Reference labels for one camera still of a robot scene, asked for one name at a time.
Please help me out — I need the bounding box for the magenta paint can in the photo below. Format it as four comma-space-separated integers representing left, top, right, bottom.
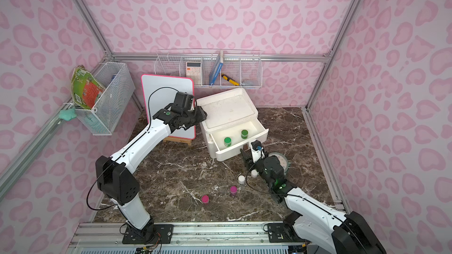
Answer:
201, 195, 210, 204
230, 186, 238, 197

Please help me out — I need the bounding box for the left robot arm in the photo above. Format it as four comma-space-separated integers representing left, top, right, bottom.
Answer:
95, 91, 207, 236

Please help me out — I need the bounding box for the white paint can right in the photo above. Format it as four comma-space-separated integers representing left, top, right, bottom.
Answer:
251, 169, 258, 178

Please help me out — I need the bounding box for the green paint can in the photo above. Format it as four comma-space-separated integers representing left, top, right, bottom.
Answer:
224, 137, 232, 147
241, 129, 248, 139

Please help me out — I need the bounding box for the yellow black utility knife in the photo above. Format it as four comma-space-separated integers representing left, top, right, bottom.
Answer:
221, 74, 240, 86

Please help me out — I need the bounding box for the white wire wall shelf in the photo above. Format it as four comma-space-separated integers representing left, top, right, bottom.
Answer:
154, 48, 262, 88

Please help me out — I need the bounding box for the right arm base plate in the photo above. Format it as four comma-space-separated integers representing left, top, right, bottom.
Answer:
262, 223, 306, 243

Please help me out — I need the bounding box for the green round alarm clock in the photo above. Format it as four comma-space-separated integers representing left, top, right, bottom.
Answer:
269, 152, 290, 175

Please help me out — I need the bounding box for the white paint can left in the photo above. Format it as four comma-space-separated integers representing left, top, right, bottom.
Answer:
238, 175, 246, 185

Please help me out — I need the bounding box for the green red snack bag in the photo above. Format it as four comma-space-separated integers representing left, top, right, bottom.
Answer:
71, 65, 105, 109

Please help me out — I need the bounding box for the pink-framed whiteboard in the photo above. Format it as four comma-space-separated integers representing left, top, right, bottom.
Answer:
138, 75, 195, 145

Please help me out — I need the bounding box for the white three-drawer cabinet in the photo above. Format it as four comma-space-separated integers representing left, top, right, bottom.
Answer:
197, 87, 258, 143

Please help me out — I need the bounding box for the white mesh wall basket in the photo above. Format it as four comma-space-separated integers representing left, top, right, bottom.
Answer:
75, 62, 135, 136

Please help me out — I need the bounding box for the white drawer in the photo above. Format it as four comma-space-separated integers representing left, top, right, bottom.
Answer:
204, 119, 269, 162

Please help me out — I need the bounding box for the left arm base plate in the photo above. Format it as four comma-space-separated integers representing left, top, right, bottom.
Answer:
122, 223, 174, 245

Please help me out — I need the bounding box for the mint green wall hook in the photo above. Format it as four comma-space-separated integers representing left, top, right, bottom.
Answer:
58, 108, 77, 122

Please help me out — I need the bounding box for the blue book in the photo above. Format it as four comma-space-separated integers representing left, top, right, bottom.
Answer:
208, 50, 224, 86

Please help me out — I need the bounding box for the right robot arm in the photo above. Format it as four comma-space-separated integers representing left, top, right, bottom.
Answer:
240, 146, 387, 254

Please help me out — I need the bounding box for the white paint can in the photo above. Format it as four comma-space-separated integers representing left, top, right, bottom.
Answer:
238, 175, 246, 185
251, 169, 258, 178

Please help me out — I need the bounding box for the white calculator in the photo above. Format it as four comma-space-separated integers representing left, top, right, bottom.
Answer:
186, 61, 202, 85

